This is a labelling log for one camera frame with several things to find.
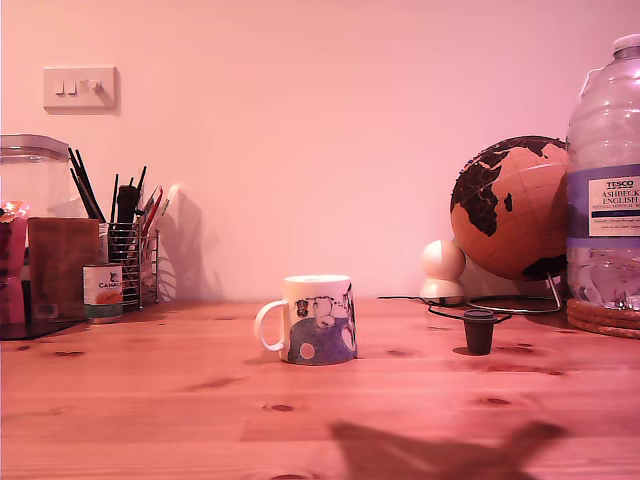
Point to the pink packet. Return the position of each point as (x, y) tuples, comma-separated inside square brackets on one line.
[(12, 250)]

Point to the white wall switch plate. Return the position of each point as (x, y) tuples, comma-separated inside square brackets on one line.
[(82, 100)]

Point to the glass jar with metal lid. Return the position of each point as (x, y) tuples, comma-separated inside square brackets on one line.
[(35, 177)]

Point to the white two-ball device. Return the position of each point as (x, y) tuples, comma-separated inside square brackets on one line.
[(442, 260)]

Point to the white labelled tin can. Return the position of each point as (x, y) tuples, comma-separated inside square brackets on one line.
[(102, 297)]

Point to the large clear water bottle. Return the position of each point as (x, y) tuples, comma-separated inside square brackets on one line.
[(602, 150)]

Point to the cork globe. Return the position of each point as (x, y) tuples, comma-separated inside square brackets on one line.
[(530, 215)]

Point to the white printed coffee mug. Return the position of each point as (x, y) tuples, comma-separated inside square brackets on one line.
[(320, 345)]

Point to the white pen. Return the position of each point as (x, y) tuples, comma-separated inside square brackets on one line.
[(171, 199)]

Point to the thick dark brown brush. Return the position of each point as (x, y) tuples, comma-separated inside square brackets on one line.
[(128, 204)]

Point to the dark brown coffee capsule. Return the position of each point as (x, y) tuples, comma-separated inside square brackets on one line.
[(480, 335)]

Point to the red pencil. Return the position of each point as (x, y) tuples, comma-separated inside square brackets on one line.
[(154, 204)]

